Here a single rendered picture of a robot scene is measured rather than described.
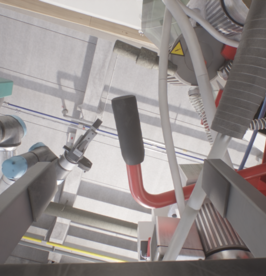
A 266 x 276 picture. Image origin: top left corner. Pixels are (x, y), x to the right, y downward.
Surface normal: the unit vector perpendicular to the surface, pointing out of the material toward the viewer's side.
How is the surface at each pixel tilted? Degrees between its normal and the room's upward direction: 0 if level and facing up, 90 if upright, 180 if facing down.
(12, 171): 90
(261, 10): 84
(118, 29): 90
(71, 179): 90
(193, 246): 166
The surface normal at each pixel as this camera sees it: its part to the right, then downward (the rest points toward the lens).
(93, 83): 0.00, 0.25
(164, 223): 0.10, -0.91
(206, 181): -1.00, 0.02
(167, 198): 0.23, -0.35
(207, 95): -0.27, 0.18
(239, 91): -0.59, 0.08
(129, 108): 0.40, 0.22
